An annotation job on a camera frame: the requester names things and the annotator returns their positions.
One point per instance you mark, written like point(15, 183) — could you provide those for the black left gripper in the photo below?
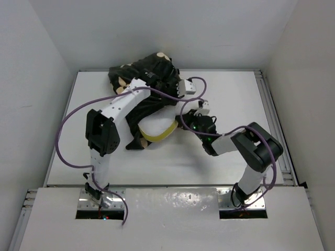
point(175, 86)

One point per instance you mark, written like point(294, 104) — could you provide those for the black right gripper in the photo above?
point(189, 116)

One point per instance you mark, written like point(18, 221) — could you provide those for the black pillowcase with beige flowers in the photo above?
point(121, 76)

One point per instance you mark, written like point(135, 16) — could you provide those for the white pillow with yellow edge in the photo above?
point(159, 125)

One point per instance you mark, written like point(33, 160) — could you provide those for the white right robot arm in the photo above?
point(258, 148)

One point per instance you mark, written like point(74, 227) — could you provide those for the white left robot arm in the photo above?
point(146, 98)

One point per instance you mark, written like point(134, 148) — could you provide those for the white front cover board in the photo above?
point(171, 219)

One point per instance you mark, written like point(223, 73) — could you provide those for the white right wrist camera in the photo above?
point(203, 108)

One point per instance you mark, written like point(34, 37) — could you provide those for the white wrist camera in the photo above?
point(203, 108)
point(186, 87)

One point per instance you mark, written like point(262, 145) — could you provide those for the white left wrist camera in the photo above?
point(186, 87)

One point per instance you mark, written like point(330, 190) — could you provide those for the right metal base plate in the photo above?
point(254, 202)

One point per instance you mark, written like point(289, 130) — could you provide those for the metal base plate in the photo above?
point(107, 202)
point(254, 202)

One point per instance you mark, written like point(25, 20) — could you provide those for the aluminium rail right side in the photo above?
point(284, 162)

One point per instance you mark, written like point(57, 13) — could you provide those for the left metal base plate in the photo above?
point(107, 202)

